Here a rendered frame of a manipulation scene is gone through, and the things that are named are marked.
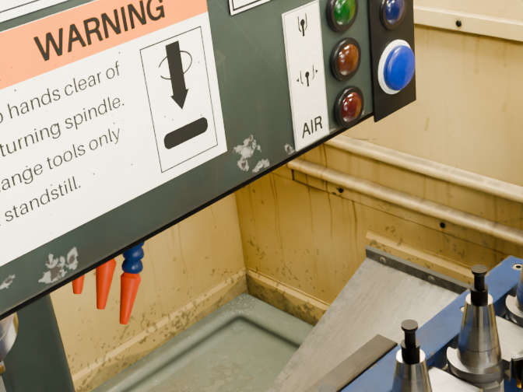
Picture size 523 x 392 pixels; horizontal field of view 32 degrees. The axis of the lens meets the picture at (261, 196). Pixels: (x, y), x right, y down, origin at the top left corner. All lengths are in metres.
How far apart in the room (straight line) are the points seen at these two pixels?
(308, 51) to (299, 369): 1.21
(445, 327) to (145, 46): 0.60
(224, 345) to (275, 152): 1.54
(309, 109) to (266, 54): 0.05
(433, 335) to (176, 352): 1.11
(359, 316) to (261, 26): 1.26
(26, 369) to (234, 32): 0.94
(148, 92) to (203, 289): 1.62
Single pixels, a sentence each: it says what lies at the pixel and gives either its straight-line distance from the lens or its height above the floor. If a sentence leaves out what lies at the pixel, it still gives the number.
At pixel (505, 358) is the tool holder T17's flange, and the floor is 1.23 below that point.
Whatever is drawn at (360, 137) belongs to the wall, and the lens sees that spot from 1.69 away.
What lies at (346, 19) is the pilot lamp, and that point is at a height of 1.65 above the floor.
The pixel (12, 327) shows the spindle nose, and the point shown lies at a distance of 0.66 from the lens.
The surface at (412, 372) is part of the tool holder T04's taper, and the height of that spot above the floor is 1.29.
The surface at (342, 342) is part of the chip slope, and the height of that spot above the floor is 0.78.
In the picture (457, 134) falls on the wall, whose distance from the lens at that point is 1.55.
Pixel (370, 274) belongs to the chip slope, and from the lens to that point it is 1.78.
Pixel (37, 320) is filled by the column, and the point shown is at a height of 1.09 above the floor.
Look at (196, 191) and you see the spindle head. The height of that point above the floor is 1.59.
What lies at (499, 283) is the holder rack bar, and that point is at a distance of 1.06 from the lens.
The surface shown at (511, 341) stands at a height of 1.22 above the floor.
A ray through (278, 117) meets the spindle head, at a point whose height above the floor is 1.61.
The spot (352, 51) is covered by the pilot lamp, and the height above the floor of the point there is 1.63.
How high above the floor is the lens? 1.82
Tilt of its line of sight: 28 degrees down
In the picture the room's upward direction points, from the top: 7 degrees counter-clockwise
